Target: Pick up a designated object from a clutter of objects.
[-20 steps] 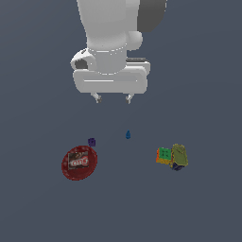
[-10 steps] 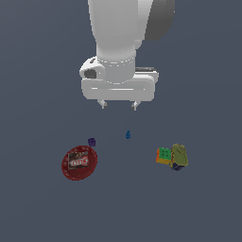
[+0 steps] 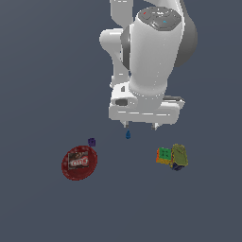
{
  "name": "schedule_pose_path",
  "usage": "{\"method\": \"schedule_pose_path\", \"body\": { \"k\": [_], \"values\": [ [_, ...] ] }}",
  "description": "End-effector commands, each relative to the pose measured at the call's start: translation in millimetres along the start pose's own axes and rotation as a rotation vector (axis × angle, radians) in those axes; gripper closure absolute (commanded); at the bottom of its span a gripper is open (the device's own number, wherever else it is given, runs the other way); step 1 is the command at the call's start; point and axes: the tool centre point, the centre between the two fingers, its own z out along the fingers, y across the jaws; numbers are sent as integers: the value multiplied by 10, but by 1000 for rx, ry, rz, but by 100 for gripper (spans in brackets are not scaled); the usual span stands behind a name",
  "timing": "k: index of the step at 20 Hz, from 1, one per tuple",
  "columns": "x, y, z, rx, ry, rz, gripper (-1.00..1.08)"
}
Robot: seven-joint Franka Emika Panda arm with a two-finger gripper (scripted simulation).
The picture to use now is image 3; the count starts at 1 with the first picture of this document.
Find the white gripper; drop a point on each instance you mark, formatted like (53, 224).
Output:
(143, 112)

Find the red round plate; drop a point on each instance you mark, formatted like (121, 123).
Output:
(67, 170)

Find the small purple cube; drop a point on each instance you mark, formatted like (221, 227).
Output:
(91, 141)

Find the olive green box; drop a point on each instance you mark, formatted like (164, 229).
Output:
(179, 156)

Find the small blue object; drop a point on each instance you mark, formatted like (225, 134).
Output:
(128, 134)

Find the colourful puzzle cube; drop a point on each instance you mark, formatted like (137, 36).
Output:
(164, 155)

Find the red white printed box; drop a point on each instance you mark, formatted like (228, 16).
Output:
(78, 160)

